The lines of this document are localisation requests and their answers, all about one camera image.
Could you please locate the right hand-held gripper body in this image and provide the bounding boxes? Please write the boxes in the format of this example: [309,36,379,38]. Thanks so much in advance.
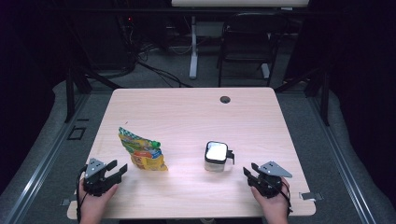
[248,160,294,200]

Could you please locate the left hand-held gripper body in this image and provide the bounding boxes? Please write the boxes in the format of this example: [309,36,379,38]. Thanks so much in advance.
[81,157,122,198]

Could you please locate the yellow green snack bag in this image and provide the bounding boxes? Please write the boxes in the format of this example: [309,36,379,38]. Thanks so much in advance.
[118,126,169,173]

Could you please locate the clear jar with black lid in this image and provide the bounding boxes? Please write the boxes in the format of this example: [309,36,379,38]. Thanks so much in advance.
[203,140,236,173]

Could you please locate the person's left hand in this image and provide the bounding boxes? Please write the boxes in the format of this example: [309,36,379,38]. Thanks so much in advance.
[78,178,120,217]

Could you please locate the person's right hand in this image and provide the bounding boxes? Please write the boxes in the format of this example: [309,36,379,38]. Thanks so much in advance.
[249,176,291,218]

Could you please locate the black metal stand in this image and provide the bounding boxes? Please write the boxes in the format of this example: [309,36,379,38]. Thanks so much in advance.
[63,60,124,124]
[274,65,332,127]

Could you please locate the black computer tower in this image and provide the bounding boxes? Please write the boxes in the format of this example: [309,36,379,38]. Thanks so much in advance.
[70,11,134,72]

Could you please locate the black folding chair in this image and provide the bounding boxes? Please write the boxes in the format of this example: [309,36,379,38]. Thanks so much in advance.
[216,11,290,89]

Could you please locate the white desk leg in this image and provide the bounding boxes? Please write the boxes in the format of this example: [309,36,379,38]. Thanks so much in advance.
[189,15,200,80]

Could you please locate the white desk top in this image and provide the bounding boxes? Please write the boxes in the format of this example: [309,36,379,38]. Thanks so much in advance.
[170,0,311,8]

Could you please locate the right hand-held gripper black cable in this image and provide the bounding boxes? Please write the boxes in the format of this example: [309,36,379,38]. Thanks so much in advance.
[270,176,294,217]

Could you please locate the hand-held gripper black cable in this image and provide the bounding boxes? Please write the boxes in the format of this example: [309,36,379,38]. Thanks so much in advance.
[270,176,294,217]
[75,164,89,224]

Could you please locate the left hand-held gripper black cable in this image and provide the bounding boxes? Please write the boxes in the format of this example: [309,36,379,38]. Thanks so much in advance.
[75,164,89,224]

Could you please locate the black square floor frame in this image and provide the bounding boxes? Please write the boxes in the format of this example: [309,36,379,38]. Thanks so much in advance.
[66,124,88,141]

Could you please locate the aluminium floor rail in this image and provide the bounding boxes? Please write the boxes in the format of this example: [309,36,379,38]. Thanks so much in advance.
[2,92,92,224]
[307,92,378,224]

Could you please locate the black floor cables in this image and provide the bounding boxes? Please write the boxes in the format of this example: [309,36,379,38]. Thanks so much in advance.
[118,17,194,89]

